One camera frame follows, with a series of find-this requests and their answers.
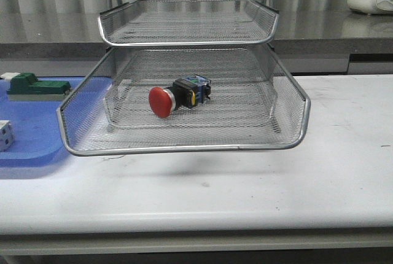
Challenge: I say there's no green terminal block component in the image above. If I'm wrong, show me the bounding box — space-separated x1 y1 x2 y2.
1 72 72 101

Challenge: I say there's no blue plastic tray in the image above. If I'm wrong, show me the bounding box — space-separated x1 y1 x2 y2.
0 76 113 168

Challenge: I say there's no white circuit breaker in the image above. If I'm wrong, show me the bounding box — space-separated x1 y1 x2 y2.
0 120 15 152

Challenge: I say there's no grey stone counter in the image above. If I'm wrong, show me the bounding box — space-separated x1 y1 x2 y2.
1 11 392 61

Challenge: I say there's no red emergency stop button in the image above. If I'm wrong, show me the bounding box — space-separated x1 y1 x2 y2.
149 74 211 118

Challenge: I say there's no thin wire scrap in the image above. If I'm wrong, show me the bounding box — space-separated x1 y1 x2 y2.
102 155 126 161

